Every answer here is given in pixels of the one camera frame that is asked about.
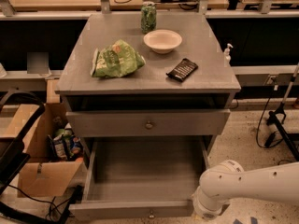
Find black snack bar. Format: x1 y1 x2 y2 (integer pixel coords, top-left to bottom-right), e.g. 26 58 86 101
166 58 198 82

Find green soda can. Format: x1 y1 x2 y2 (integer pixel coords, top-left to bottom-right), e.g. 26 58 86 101
141 1 156 34

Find black chair frame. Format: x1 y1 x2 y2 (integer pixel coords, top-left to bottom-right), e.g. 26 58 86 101
0 90 82 224

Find white pump bottle right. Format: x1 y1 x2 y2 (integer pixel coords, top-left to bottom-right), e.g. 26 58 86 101
223 43 233 63

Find snack bags in box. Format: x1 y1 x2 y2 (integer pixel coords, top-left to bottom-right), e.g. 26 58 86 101
48 129 83 161

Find white bowl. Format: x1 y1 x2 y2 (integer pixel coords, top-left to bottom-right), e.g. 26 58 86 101
143 30 182 54

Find black floor cable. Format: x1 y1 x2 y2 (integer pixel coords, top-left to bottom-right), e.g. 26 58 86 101
255 83 284 149

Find cardboard box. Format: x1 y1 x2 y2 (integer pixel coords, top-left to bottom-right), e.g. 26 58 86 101
17 104 80 197

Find grey drawer cabinet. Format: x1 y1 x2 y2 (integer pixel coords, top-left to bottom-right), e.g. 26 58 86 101
55 12 240 148

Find grey top drawer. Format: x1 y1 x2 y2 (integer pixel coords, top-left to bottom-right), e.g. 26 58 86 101
66 109 230 137

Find grey drawer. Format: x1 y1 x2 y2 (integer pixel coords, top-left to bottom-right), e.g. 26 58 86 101
66 109 230 137
70 136 207 220

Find green chip bag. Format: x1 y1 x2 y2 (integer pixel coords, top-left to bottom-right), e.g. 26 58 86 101
91 39 146 78

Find black tripod stand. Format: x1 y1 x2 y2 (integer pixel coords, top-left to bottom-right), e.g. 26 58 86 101
266 64 299 161

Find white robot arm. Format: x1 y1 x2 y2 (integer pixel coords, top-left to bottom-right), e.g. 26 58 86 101
192 160 299 220

